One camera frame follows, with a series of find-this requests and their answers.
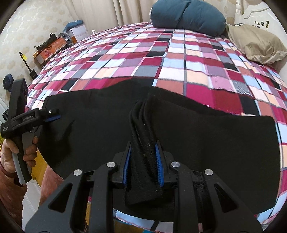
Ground plaid pink red bedspread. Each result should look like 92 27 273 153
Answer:
27 23 286 227

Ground dark teal pillow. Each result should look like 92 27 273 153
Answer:
150 0 226 36

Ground person's left hand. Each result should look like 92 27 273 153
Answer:
1 136 38 173

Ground beige curtain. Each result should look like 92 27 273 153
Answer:
65 0 155 32

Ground black pants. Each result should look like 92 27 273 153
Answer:
39 80 280 214

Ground cream carved headboard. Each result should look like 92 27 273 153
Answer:
234 1 286 31

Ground white box with blue cloth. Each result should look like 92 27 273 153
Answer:
63 20 90 44

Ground beige pillow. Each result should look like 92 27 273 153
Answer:
226 24 286 64

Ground black stick with yellow tag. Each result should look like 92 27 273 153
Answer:
19 51 37 80

